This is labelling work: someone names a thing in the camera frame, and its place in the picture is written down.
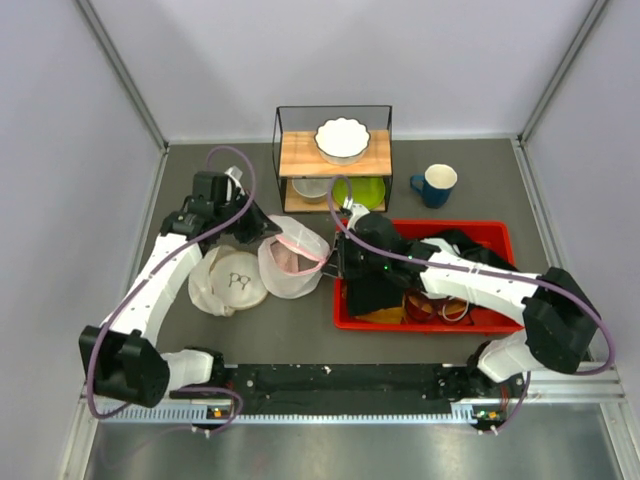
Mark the black wire wooden shelf rack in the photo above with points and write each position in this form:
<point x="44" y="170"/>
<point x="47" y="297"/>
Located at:
<point x="313" y="143"/>

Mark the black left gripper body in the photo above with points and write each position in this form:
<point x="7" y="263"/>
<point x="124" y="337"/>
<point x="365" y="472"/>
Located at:
<point x="249" y="228"/>

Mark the red plastic bin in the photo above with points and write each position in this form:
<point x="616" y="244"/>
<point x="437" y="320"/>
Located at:
<point x="413" y="312"/>

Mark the grey metal bowl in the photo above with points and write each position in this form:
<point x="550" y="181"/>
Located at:
<point x="312" y="190"/>

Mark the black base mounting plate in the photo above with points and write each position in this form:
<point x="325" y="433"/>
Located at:
<point x="360" y="389"/>

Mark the white mesh laundry bag pink zipper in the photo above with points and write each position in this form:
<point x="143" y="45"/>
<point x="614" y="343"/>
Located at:
<point x="290" y="262"/>

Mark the aluminium frame rail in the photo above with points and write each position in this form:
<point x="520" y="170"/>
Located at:
<point x="212" y="406"/>

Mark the blue mug white interior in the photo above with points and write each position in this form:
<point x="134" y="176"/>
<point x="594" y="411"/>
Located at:
<point x="435" y="185"/>

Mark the white scalloped bowl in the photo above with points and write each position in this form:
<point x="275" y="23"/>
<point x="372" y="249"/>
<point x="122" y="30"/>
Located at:
<point x="342" y="141"/>

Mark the green plate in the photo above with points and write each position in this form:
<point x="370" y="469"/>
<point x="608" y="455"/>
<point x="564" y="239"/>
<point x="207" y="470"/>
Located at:
<point x="368" y="191"/>

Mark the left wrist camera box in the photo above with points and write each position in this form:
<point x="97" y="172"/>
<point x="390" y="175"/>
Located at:
<point x="235" y="175"/>

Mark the cream mesh laundry bag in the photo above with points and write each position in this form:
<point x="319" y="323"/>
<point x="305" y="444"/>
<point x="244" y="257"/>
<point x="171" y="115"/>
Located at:
<point x="226" y="280"/>

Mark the black garment in bin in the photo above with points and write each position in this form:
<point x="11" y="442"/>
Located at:
<point x="370" y="294"/>

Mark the white bra in bin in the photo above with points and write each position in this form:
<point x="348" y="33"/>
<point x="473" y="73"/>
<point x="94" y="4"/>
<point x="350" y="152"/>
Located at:
<point x="442" y="244"/>

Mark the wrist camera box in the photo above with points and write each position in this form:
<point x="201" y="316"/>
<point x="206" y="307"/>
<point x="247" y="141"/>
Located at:
<point x="353" y="211"/>
<point x="235" y="175"/>

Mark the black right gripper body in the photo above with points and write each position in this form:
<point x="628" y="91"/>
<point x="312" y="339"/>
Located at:
<point x="354" y="259"/>

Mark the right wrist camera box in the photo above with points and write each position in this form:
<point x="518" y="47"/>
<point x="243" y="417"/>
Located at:
<point x="353" y="211"/>

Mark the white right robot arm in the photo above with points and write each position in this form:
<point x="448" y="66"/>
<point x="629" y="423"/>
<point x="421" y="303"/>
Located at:
<point x="557" y="320"/>

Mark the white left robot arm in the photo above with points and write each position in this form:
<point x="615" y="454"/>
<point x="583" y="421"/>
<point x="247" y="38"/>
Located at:
<point x="120" y="357"/>

